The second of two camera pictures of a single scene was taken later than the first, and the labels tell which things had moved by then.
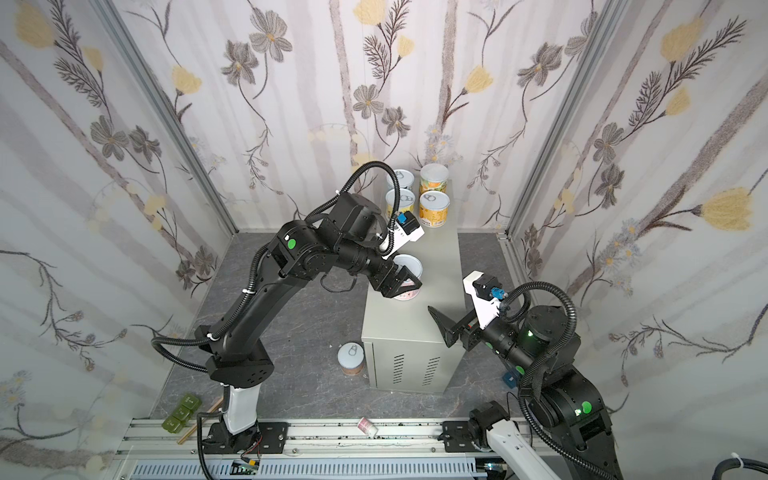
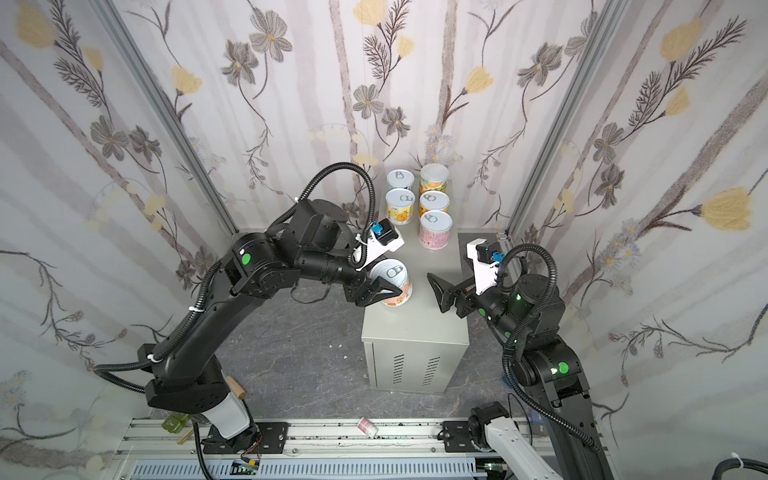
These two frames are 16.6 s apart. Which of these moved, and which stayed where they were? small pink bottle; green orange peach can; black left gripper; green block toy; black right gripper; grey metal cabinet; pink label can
Moved: black left gripper; pink label can; black right gripper
Stayed: small pink bottle; grey metal cabinet; green orange peach can; green block toy
